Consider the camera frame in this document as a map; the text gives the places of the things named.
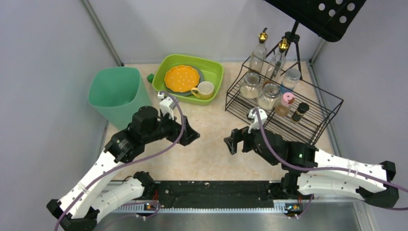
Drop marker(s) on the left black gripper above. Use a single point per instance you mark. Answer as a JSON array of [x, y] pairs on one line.
[[180, 129]]

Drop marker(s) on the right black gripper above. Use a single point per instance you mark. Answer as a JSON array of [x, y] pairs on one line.
[[245, 140]]

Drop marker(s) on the glass jar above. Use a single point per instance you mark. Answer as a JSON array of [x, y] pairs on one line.
[[268, 96], [250, 85]]

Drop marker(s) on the yellow and white mug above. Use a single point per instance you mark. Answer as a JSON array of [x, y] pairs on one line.
[[204, 90]]

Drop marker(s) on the pink lid spice jar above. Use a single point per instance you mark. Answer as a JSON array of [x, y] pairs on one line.
[[282, 107]]

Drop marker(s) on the yellow scalloped plate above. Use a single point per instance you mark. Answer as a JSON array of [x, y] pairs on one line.
[[181, 78]]

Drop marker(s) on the grey-blue plate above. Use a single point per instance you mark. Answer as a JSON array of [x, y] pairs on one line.
[[200, 81]]

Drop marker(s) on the black lid spice jar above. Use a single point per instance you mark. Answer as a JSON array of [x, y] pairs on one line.
[[299, 112]]

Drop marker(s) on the gold top oil bottle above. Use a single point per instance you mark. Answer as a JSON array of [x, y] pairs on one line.
[[259, 53], [278, 61]]

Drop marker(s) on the silver lid blue label jar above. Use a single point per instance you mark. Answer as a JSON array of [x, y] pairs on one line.
[[291, 78]]

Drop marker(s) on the teal trash bin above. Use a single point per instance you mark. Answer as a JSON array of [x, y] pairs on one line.
[[117, 93]]

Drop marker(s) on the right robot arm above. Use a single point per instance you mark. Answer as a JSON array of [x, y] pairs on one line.
[[310, 170]]

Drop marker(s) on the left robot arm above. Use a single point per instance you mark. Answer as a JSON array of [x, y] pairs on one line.
[[86, 205]]

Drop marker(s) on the green plastic basin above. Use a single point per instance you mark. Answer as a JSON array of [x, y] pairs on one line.
[[212, 71]]

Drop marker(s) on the green toy cube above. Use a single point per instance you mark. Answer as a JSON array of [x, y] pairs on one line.
[[150, 78]]

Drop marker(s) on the black tripod stand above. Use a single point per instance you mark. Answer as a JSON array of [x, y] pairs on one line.
[[293, 40]]

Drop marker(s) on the black perforated tray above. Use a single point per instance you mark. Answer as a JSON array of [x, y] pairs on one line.
[[329, 19]]

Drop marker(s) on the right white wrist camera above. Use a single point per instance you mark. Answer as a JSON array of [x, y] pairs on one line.
[[257, 117]]

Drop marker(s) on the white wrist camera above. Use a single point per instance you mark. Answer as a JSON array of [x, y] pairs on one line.
[[257, 117], [167, 105]]

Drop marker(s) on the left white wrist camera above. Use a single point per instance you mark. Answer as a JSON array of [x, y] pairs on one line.
[[167, 105]]

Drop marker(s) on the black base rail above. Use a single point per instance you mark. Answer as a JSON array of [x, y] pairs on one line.
[[261, 196]]

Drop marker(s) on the black wire rack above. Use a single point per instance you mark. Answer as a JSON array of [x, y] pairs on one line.
[[323, 107]]

